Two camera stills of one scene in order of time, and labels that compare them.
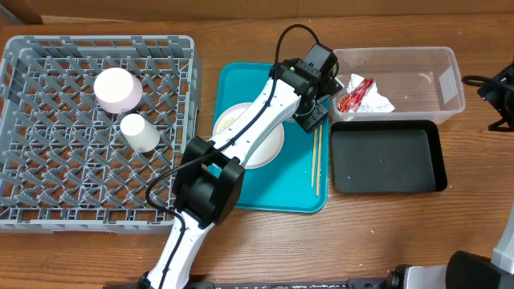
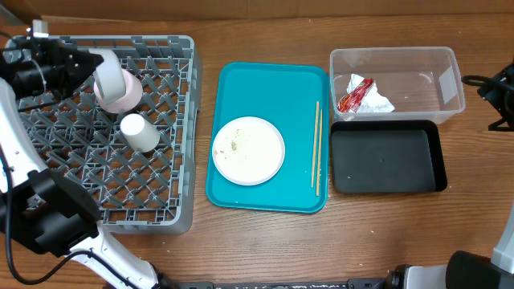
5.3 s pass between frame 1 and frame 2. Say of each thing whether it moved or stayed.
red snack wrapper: stayed
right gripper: stayed
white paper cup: stayed
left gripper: moved
